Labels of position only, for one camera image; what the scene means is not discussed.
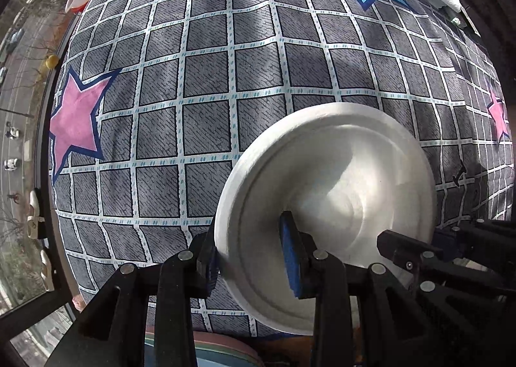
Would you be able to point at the pale window decal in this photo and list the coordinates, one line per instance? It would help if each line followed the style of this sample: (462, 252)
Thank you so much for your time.
(46, 270)
(34, 210)

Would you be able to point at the green square plate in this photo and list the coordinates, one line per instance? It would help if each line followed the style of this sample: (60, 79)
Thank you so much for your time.
(161, 341)

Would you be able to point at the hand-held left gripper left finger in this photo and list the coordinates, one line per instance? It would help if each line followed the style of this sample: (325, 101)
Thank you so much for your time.
(203, 262)

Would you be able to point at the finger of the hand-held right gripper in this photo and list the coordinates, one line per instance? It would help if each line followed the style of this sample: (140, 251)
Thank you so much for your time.
(403, 248)
(475, 236)

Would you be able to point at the blue square plate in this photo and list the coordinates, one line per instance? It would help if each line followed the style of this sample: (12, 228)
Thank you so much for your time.
(213, 363)

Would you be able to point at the small yellow ball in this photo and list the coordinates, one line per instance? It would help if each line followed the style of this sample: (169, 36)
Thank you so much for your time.
(51, 61)

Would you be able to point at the pink square plate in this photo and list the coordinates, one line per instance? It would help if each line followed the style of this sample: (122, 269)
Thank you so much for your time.
(238, 345)

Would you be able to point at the grey checkered star tablecloth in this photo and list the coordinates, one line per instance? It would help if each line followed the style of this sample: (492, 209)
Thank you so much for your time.
(201, 81)

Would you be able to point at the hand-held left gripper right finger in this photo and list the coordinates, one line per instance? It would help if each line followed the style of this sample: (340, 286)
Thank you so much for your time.
(288, 246)

